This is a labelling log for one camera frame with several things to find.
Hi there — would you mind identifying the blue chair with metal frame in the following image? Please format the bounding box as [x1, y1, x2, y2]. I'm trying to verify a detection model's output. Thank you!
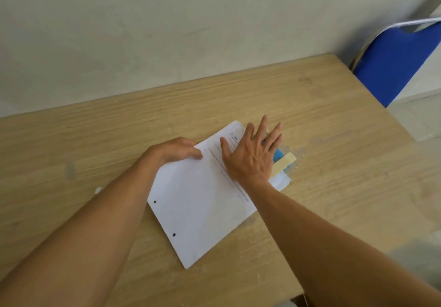
[349, 16, 441, 108]

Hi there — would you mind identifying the blue sticky note pad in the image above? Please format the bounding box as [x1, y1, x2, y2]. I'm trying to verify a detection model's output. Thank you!
[273, 148, 285, 172]

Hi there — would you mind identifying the person's right forearm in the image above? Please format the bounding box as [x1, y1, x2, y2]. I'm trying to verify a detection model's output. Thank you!
[237, 179, 441, 307]

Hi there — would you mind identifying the person's right hand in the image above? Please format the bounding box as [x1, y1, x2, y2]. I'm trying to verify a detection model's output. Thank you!
[219, 115, 284, 185]

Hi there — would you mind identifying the person's left hand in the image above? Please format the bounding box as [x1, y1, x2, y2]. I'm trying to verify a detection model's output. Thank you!
[147, 137, 203, 166]

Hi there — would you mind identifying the person's left forearm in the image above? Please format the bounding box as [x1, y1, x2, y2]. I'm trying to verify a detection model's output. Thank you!
[0, 148, 163, 307]

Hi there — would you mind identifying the white punched paper sheet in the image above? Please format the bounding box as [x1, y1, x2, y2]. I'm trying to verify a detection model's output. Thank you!
[147, 121, 292, 270]

